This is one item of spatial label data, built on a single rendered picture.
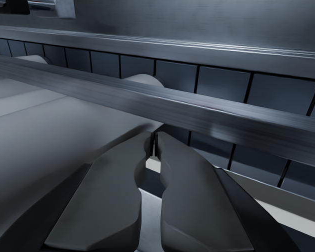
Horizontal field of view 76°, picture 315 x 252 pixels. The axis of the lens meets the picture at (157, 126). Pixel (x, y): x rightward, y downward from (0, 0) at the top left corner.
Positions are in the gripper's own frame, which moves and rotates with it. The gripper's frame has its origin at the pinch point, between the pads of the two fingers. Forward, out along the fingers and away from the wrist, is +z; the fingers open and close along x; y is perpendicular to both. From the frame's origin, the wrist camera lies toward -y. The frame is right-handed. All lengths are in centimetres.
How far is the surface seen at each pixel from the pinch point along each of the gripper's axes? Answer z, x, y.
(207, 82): 4.0, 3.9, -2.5
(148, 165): 2.4, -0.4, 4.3
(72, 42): 11.6, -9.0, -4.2
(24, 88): 5.5, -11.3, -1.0
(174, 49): 5.7, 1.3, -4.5
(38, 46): 14.5, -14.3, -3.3
